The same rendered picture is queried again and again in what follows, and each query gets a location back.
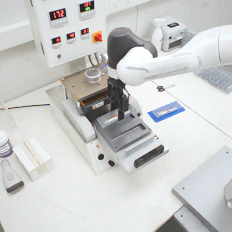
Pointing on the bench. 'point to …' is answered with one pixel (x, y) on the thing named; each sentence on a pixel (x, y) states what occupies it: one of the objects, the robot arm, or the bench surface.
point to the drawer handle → (148, 155)
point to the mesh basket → (6, 111)
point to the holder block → (124, 132)
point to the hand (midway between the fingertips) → (117, 110)
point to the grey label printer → (169, 33)
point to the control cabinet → (68, 32)
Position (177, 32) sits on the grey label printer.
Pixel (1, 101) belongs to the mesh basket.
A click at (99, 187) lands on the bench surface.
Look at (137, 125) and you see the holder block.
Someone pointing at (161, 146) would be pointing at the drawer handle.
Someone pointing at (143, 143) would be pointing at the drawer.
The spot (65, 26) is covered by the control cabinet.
